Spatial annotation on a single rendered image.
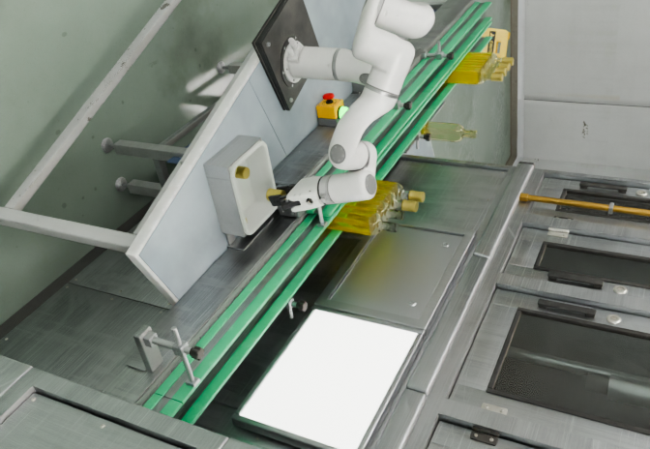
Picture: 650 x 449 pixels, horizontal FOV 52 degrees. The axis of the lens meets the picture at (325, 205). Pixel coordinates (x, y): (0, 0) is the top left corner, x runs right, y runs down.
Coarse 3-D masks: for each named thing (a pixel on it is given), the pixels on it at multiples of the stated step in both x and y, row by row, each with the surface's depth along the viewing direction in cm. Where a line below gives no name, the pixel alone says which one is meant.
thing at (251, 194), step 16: (256, 144) 182; (240, 160) 176; (256, 160) 189; (256, 176) 192; (272, 176) 191; (240, 192) 190; (256, 192) 196; (240, 208) 179; (256, 208) 194; (272, 208) 194; (256, 224) 187
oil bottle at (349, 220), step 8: (344, 208) 206; (336, 216) 204; (344, 216) 203; (352, 216) 202; (360, 216) 201; (368, 216) 201; (376, 216) 200; (336, 224) 205; (344, 224) 204; (352, 224) 202; (360, 224) 201; (368, 224) 199; (376, 224) 199; (360, 232) 202; (368, 232) 201; (376, 232) 200
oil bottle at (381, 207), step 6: (348, 204) 207; (354, 204) 206; (360, 204) 206; (366, 204) 205; (372, 204) 205; (378, 204) 204; (384, 204) 204; (366, 210) 204; (372, 210) 203; (378, 210) 203; (384, 210) 203; (384, 216) 203
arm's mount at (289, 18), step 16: (288, 0) 197; (272, 16) 193; (288, 16) 198; (304, 16) 207; (272, 32) 191; (288, 32) 199; (304, 32) 208; (256, 48) 190; (272, 48) 192; (272, 64) 194; (272, 80) 199; (304, 80) 212; (288, 96) 205
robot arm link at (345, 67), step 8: (344, 48) 195; (336, 56) 193; (344, 56) 192; (352, 56) 191; (336, 64) 193; (344, 64) 192; (352, 64) 190; (360, 64) 189; (368, 64) 188; (336, 72) 194; (344, 72) 193; (352, 72) 191; (360, 72) 190; (368, 72) 188; (344, 80) 196; (352, 80) 194; (360, 80) 192
